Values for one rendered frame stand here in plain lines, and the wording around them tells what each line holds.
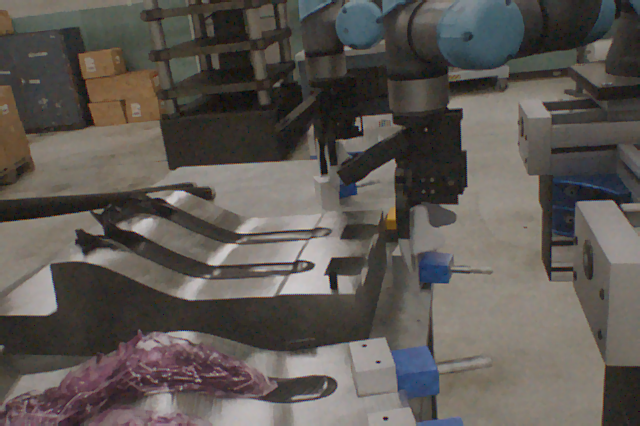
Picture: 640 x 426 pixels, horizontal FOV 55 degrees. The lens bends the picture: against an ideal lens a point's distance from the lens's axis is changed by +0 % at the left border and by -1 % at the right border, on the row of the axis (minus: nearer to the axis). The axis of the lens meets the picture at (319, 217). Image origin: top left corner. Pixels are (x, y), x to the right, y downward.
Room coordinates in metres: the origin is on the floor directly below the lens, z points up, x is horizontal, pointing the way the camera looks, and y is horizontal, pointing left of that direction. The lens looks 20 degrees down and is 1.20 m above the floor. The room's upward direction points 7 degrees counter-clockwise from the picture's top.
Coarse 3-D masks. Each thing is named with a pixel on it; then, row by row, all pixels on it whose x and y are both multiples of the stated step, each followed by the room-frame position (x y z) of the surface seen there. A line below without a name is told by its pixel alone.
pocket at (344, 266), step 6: (336, 258) 0.70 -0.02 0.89; (342, 258) 0.70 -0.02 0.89; (348, 258) 0.70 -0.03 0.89; (354, 258) 0.70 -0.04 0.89; (360, 258) 0.69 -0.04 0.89; (366, 258) 0.69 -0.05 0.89; (330, 264) 0.70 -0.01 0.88; (336, 264) 0.70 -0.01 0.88; (342, 264) 0.70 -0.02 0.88; (348, 264) 0.70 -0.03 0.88; (354, 264) 0.70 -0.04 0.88; (360, 264) 0.70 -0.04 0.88; (366, 264) 0.69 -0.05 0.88; (330, 270) 0.69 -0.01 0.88; (336, 270) 0.70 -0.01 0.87; (342, 270) 0.70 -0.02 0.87; (348, 270) 0.70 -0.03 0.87; (354, 270) 0.70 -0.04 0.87; (360, 270) 0.70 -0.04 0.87; (366, 270) 0.68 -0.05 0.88
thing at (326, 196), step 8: (320, 176) 1.19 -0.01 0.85; (328, 176) 1.18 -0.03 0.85; (320, 184) 1.14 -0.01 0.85; (328, 184) 1.14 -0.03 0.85; (352, 184) 1.16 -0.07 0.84; (360, 184) 1.18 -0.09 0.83; (368, 184) 1.18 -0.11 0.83; (320, 192) 1.14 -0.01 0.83; (328, 192) 1.14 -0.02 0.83; (336, 192) 1.15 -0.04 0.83; (344, 192) 1.15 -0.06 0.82; (352, 192) 1.16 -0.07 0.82; (320, 200) 1.15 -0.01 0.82; (328, 200) 1.14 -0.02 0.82; (336, 200) 1.15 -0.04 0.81
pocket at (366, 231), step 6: (348, 228) 0.81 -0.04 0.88; (354, 228) 0.81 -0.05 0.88; (360, 228) 0.80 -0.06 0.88; (366, 228) 0.80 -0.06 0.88; (372, 228) 0.80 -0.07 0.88; (342, 234) 0.78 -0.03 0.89; (348, 234) 0.81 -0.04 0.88; (354, 234) 0.81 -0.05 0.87; (360, 234) 0.80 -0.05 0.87; (366, 234) 0.80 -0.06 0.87; (372, 234) 0.80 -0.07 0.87; (378, 234) 0.79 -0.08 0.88
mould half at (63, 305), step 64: (64, 256) 0.71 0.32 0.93; (128, 256) 0.71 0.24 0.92; (192, 256) 0.75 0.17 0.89; (256, 256) 0.75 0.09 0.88; (320, 256) 0.71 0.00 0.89; (384, 256) 0.83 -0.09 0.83; (0, 320) 0.72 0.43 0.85; (64, 320) 0.70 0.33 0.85; (128, 320) 0.67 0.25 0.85; (192, 320) 0.65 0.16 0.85; (256, 320) 0.63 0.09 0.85; (320, 320) 0.61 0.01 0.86
